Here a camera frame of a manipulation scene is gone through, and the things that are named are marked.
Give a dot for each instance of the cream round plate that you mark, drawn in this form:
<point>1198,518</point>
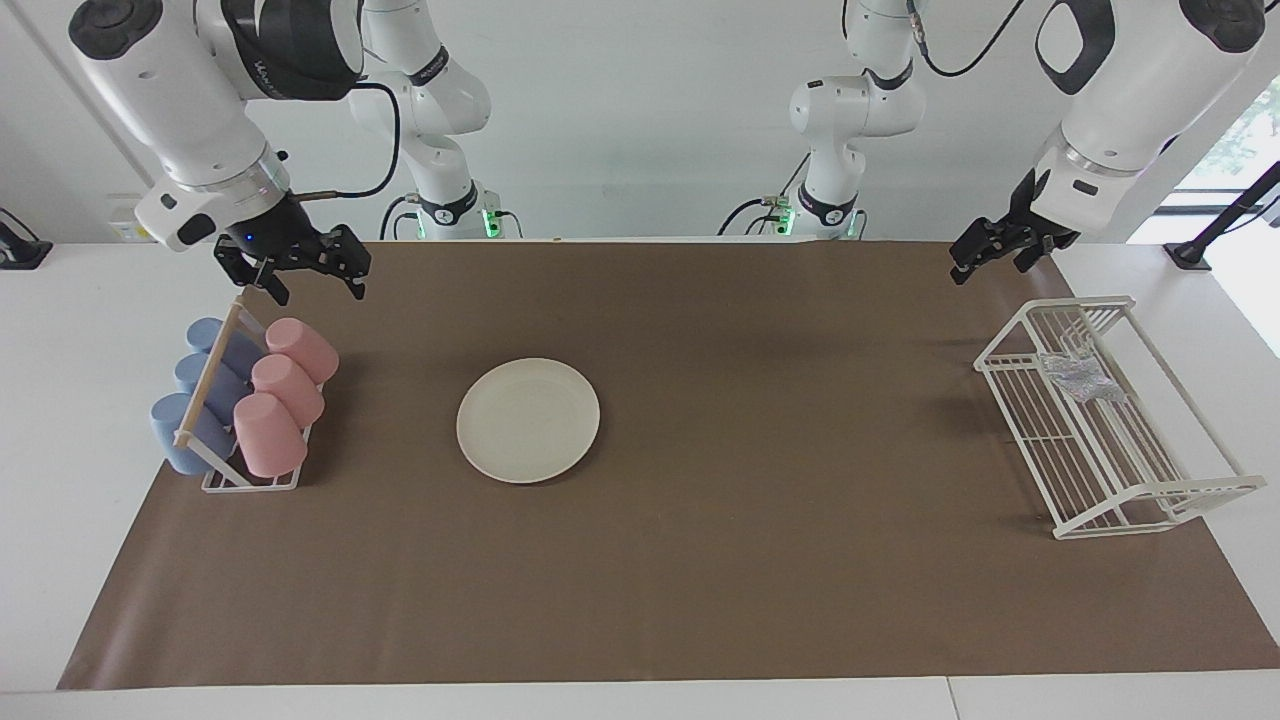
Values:
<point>528,420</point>

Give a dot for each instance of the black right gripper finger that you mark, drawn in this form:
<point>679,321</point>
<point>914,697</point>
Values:
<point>270,282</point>
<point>352,255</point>

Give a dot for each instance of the white wall power outlet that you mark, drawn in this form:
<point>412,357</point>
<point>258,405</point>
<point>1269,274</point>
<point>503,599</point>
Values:
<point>125,225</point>

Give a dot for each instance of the pink plastic cup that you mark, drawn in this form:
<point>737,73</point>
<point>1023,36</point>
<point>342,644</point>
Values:
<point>290,388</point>
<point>303,347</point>
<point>268,435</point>

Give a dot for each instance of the brown table mat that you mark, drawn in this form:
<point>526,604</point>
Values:
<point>760,580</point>

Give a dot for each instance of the silver mesh sponge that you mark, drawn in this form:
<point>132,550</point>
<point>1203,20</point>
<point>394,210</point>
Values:
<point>1080,378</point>

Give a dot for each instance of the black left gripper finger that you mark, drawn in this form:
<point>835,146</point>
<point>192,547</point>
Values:
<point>1030,255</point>
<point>980,245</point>

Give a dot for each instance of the white cup holder rack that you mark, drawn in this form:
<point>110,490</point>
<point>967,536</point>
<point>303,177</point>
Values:
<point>208,385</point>

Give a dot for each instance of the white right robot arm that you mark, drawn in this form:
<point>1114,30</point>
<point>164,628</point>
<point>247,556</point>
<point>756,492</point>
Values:
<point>170,90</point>

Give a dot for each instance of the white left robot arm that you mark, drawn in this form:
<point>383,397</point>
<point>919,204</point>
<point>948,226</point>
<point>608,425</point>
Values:
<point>1130,90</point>

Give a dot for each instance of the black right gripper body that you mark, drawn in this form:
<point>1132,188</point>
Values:
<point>285,235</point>

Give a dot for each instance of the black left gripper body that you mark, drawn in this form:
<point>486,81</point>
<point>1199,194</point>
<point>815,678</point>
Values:
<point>1035,215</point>

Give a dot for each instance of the blue plastic cup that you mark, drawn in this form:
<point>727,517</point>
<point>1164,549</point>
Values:
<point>228,388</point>
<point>168,430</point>
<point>240,350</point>

